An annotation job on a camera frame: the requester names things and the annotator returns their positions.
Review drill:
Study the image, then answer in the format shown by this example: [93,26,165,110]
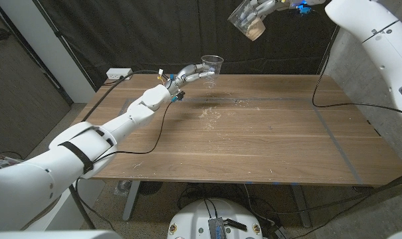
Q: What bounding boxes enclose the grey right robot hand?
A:
[240,0,300,27]

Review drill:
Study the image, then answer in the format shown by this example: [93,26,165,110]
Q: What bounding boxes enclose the grey finned electronics box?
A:
[207,217,227,239]

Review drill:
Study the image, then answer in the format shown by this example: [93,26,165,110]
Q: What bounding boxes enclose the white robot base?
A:
[167,198,264,239]

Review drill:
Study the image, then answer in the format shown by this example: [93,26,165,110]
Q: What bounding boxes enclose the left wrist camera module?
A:
[170,90,187,103]

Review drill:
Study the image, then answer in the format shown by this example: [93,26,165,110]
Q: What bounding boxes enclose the black left arm strap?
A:
[58,141,95,175]

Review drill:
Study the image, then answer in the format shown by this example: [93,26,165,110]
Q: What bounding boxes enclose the black round fan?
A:
[139,181,164,197]

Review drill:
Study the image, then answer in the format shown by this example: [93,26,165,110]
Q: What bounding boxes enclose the spilled sugar crumbs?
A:
[197,106,223,131]

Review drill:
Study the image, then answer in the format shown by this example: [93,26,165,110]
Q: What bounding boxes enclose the clear plastic wrapper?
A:
[114,180,132,197]

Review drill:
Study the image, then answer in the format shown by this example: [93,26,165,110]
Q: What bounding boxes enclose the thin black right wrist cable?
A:
[312,25,402,119]

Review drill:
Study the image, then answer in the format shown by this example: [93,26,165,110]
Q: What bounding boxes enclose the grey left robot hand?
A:
[168,63,217,96]

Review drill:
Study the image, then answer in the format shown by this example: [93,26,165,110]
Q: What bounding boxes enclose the black power strip cord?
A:
[103,75,126,86]

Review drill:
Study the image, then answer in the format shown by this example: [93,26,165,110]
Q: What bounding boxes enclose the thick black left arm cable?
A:
[68,69,160,230]

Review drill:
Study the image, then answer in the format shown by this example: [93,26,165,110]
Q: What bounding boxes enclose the black backdrop curtain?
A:
[37,0,351,90]

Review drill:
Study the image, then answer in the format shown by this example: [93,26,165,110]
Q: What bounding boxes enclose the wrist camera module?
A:
[296,3,313,15]
[170,90,187,103]

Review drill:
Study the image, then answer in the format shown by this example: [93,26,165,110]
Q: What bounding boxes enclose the white power strip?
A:
[106,68,134,80]

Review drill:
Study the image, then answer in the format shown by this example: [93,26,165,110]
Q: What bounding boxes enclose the clear plastic cup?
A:
[227,0,266,42]
[200,54,225,89]

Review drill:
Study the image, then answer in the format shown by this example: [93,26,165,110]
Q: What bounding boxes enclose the black electronics box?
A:
[224,218,248,232]

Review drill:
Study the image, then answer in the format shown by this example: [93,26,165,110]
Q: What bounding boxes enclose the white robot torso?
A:
[0,228,402,239]

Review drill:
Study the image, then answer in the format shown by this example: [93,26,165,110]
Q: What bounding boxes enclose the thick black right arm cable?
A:
[352,168,402,200]

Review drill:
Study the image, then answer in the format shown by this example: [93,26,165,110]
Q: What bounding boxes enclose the brown sugar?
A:
[247,19,266,42]

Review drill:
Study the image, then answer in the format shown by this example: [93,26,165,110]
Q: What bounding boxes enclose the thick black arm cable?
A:
[68,69,160,230]
[352,168,402,200]

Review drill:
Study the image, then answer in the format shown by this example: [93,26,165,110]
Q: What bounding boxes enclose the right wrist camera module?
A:
[296,3,313,15]

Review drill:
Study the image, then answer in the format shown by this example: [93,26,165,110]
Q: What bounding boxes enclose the colourful printed cloth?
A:
[0,152,22,170]

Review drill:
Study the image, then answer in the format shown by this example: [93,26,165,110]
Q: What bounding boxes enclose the thin black left wrist cable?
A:
[76,100,173,232]

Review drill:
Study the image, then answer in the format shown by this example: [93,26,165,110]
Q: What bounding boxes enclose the grey table leg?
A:
[122,181,142,222]
[290,184,313,229]

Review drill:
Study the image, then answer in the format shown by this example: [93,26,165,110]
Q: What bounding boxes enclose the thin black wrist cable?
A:
[76,100,173,232]
[312,25,402,119]

